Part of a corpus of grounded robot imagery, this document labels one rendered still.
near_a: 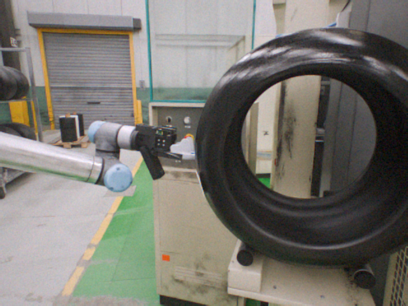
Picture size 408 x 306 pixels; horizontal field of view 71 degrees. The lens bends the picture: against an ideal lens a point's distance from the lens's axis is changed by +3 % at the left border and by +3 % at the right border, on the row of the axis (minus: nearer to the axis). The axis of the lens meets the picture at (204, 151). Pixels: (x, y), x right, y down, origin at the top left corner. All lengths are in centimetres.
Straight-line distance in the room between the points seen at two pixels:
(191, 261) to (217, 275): 17
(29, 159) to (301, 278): 78
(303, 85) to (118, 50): 917
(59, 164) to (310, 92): 79
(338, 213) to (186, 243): 96
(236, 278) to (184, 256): 94
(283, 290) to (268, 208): 26
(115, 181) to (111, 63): 928
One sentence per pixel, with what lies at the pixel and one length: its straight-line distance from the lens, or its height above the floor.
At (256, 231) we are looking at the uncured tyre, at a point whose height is 100.
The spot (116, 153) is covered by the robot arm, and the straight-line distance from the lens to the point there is 92.
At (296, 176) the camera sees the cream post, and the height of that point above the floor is 103.
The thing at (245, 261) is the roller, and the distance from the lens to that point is 80.
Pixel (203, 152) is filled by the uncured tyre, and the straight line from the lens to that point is 68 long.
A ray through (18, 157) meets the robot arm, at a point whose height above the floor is 119.
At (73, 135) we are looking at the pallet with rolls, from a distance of 710.
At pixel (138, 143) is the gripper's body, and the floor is 118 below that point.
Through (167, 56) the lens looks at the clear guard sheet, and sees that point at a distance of 154.
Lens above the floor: 134
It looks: 13 degrees down
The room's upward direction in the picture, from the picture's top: straight up
